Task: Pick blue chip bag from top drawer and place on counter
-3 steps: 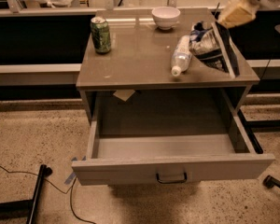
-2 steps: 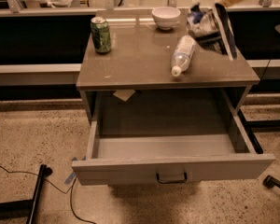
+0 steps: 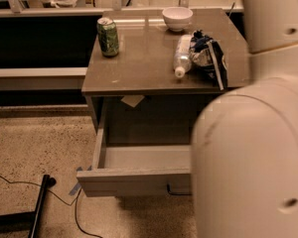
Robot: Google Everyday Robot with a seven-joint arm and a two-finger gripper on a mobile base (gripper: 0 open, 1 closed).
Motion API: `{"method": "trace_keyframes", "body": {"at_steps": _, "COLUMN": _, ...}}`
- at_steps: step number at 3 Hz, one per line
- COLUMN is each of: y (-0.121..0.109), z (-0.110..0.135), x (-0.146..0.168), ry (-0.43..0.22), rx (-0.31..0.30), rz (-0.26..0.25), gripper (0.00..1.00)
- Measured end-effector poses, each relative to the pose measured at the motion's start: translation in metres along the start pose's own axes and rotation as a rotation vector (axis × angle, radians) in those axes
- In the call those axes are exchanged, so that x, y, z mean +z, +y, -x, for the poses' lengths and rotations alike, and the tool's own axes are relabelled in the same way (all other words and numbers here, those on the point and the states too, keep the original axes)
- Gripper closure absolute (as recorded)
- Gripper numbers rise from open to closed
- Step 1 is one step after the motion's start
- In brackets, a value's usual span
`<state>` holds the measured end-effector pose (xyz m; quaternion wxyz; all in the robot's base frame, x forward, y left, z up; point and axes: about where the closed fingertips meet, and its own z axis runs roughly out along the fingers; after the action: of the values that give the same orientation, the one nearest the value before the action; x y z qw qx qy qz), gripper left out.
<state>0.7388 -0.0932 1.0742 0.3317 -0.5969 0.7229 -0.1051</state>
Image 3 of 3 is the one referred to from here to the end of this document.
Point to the blue chip bag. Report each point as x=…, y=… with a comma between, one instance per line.
x=207, y=54

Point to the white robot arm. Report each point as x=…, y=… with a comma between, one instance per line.
x=245, y=143

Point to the grey cabinet with counter top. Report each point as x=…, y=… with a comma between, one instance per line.
x=144, y=64

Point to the grey open top drawer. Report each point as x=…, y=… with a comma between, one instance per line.
x=138, y=151

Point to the white paper label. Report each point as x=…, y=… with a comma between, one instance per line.
x=132, y=100

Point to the clear plastic water bottle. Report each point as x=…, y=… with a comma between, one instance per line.
x=182, y=62

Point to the green soda can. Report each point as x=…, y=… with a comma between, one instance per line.
x=107, y=37

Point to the blue floor tape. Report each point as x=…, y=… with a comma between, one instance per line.
x=76, y=187

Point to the white ceramic bowl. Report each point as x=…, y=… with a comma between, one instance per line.
x=177, y=18

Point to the black metal stand leg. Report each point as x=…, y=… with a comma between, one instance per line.
x=28, y=221

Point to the black drawer handle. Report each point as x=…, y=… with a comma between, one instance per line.
x=177, y=191

